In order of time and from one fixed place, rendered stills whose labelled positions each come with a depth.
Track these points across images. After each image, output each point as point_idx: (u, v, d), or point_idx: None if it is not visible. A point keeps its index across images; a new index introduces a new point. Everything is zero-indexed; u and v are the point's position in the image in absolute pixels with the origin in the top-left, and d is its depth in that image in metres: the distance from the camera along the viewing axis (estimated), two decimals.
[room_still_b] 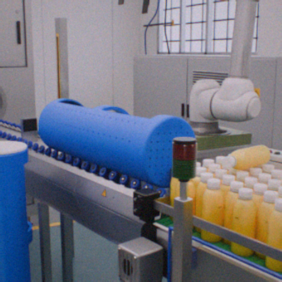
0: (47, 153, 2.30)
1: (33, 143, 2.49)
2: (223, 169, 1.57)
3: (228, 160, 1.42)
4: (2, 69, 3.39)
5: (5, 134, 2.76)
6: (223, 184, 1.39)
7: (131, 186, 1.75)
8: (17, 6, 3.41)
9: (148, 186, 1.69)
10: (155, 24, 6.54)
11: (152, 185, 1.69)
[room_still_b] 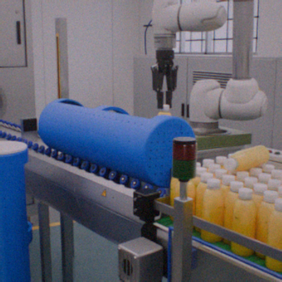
0: (47, 153, 2.30)
1: (33, 143, 2.49)
2: (160, 111, 1.80)
3: (230, 163, 1.42)
4: (2, 69, 3.39)
5: (5, 134, 2.76)
6: (223, 184, 1.39)
7: (131, 186, 1.75)
8: (17, 6, 3.41)
9: (148, 186, 1.69)
10: None
11: (152, 185, 1.69)
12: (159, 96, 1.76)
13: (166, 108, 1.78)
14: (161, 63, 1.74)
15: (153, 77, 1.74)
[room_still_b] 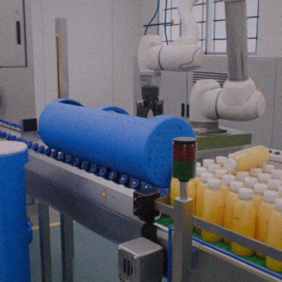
0: (47, 153, 2.30)
1: (33, 143, 2.49)
2: None
3: (230, 163, 1.42)
4: (2, 69, 3.39)
5: (5, 134, 2.76)
6: (223, 184, 1.39)
7: (131, 186, 1.75)
8: (17, 6, 3.41)
9: (148, 186, 1.69)
10: (155, 24, 6.54)
11: (152, 185, 1.69)
12: None
13: None
14: (146, 100, 1.84)
15: (137, 112, 1.83)
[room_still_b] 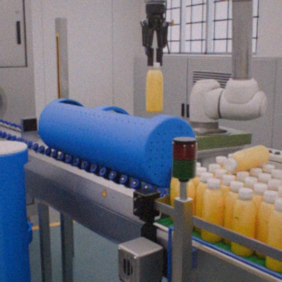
0: (47, 153, 2.30)
1: (33, 143, 2.49)
2: None
3: (230, 163, 1.42)
4: (2, 69, 3.39)
5: (5, 134, 2.76)
6: (223, 184, 1.39)
7: (131, 186, 1.75)
8: (17, 6, 3.41)
9: (148, 186, 1.69)
10: None
11: (152, 185, 1.69)
12: (149, 53, 1.69)
13: None
14: (151, 18, 1.67)
15: (143, 33, 1.67)
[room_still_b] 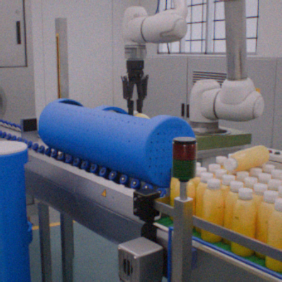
0: (47, 153, 2.30)
1: (33, 143, 2.49)
2: None
3: (230, 163, 1.42)
4: (2, 69, 3.39)
5: (5, 134, 2.76)
6: (223, 184, 1.39)
7: (131, 186, 1.75)
8: (17, 6, 3.41)
9: (148, 186, 1.69)
10: None
11: (152, 185, 1.69)
12: (129, 104, 1.84)
13: None
14: (131, 73, 1.81)
15: (123, 86, 1.81)
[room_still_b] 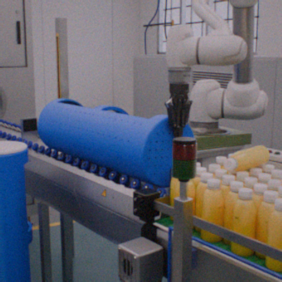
0: (48, 152, 2.30)
1: (33, 143, 2.49)
2: None
3: (230, 163, 1.42)
4: (2, 69, 3.39)
5: (5, 134, 2.76)
6: (223, 184, 1.39)
7: (131, 187, 1.74)
8: (17, 6, 3.41)
9: (148, 186, 1.69)
10: (155, 24, 6.54)
11: (152, 184, 1.69)
12: None
13: None
14: None
15: (188, 111, 1.71)
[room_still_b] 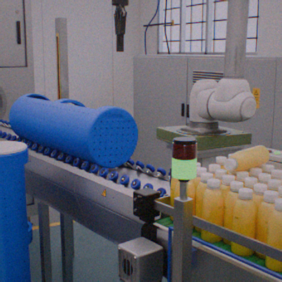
0: (44, 153, 2.33)
1: (30, 141, 2.51)
2: None
3: (230, 163, 1.42)
4: (2, 69, 3.39)
5: (5, 134, 2.76)
6: (223, 184, 1.39)
7: (135, 179, 1.75)
8: (17, 6, 3.41)
9: (147, 185, 1.69)
10: (155, 24, 6.54)
11: (151, 183, 1.70)
12: (122, 39, 1.93)
13: None
14: (124, 9, 1.89)
15: (122, 22, 1.88)
